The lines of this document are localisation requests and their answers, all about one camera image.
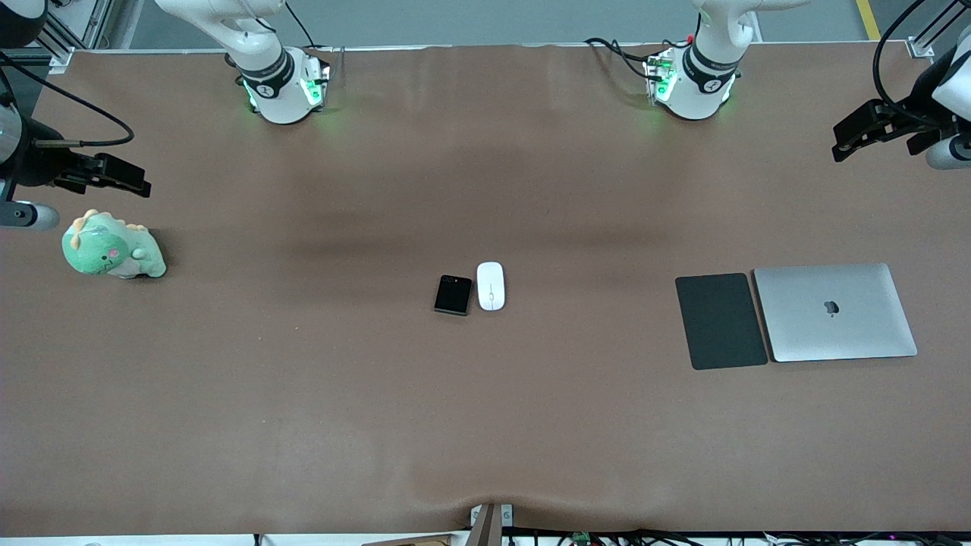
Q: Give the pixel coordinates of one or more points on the black flip phone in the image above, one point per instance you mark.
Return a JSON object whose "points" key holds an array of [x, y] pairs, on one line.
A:
{"points": [[453, 295]]}

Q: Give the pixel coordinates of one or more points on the dark grey mouse pad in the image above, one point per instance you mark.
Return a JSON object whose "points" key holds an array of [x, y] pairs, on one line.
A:
{"points": [[721, 321]]}

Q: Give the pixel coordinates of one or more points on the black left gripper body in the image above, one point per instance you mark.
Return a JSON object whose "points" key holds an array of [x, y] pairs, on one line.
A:
{"points": [[904, 123]]}

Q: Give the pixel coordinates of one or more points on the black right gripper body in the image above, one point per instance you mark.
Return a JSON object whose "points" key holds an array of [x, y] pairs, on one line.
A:
{"points": [[34, 163]]}

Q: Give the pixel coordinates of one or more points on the white computer mouse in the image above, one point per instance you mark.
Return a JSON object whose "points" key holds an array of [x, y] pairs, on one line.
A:
{"points": [[491, 286]]}

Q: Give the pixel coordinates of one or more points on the brown table cover mat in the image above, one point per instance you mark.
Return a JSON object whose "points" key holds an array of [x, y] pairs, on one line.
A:
{"points": [[485, 425]]}

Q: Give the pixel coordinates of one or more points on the green dinosaur plush toy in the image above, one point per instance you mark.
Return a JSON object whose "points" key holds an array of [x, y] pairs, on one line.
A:
{"points": [[106, 250]]}

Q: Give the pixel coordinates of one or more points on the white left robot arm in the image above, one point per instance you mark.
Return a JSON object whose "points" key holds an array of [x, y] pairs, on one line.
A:
{"points": [[702, 80]]}

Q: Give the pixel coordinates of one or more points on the silver closed laptop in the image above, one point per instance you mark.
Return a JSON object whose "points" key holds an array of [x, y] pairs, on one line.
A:
{"points": [[834, 312]]}

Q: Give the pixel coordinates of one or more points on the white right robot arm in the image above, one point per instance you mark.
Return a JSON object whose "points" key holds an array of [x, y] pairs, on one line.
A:
{"points": [[277, 80]]}

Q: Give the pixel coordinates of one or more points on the metal table edge bracket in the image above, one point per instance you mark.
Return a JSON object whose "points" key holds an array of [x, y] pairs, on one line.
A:
{"points": [[491, 523]]}

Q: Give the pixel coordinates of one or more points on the aluminium frame profile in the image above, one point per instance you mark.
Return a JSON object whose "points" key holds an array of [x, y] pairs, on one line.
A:
{"points": [[933, 30], [76, 26]]}

